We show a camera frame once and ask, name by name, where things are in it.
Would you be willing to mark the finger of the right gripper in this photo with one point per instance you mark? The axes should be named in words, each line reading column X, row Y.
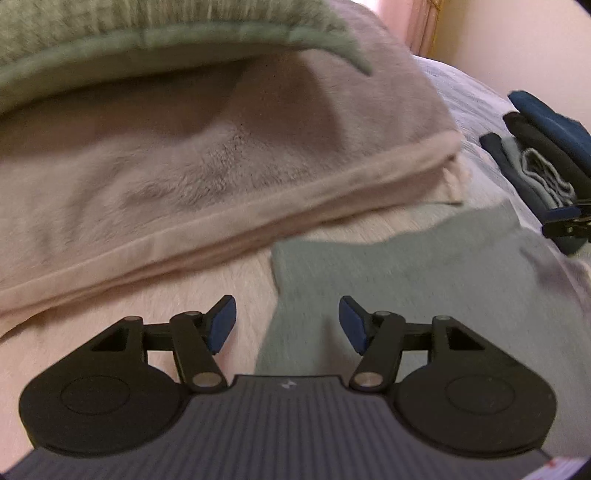
column 565, row 214
column 570, row 237

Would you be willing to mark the grey-green towel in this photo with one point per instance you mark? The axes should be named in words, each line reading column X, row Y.
column 482, row 267

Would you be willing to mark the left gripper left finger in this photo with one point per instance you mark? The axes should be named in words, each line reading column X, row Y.
column 128, row 384

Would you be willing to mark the green checked pillow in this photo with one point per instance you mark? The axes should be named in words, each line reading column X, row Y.
column 51, row 47

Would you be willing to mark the black folded garment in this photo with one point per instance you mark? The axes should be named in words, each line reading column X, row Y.
column 531, row 136

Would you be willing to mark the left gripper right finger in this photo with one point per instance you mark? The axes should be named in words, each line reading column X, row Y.
column 448, row 385

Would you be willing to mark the navy folded garment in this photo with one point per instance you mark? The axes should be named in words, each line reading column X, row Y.
column 568, row 134

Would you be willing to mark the dark navy bottom garment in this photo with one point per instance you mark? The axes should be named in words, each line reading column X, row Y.
column 530, row 191

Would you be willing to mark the pink curtain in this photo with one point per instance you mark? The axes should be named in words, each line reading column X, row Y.
column 428, row 28

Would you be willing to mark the folded pink-beige blanket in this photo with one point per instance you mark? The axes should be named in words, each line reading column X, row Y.
column 120, row 181

